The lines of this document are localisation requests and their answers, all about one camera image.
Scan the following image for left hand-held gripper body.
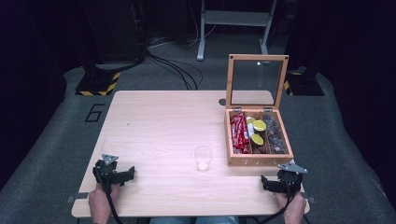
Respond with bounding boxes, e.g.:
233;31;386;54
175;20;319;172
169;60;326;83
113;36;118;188
92;153;120;191

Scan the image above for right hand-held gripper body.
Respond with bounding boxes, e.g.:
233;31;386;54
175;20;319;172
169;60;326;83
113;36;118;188
276;161;308;195

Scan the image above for person's left hand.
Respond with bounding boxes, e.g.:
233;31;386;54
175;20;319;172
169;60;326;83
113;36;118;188
88;182;121;224

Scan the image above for person's right hand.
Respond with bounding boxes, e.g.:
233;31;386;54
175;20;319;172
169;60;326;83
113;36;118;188
275;189;308;224

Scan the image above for wooden box with glass lid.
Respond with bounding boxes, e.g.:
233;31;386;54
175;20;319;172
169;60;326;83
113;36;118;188
223;53;295;168

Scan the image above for pile of dark capsules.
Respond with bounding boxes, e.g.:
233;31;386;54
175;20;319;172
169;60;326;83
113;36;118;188
262;112;288;155

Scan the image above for bunch of red stick packets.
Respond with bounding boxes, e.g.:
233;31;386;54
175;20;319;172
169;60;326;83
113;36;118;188
230;112;252;155

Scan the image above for clear plastic cup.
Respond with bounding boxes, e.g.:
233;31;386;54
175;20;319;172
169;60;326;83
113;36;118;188
192;145;214;173

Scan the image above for black striped stand base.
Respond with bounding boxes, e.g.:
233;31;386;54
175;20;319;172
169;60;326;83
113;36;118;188
75;63;121;97
283;65;325;97

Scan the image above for black cabinet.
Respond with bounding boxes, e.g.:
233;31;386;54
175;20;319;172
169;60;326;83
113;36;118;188
78;0;148;65

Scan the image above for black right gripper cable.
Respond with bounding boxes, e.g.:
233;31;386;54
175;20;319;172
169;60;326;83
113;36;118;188
254;183;304;224

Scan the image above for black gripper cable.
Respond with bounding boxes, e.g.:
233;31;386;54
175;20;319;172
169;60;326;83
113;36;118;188
93;166;125;224
254;183;304;224

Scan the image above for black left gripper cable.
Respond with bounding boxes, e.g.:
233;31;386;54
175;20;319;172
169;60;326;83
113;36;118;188
93;166;125;224

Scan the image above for grey table bracket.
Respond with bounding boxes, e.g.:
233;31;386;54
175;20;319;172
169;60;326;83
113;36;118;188
65;191;90;204
301;191;317;205

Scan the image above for bundle of black floor cables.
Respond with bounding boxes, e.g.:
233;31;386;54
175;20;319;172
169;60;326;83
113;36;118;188
136;0;204;91

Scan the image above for white floor cables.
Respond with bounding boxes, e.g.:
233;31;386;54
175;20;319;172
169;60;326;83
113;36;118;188
148;0;219;49

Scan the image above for white metal stand frame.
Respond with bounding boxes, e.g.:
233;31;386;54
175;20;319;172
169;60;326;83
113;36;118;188
196;0;278;62

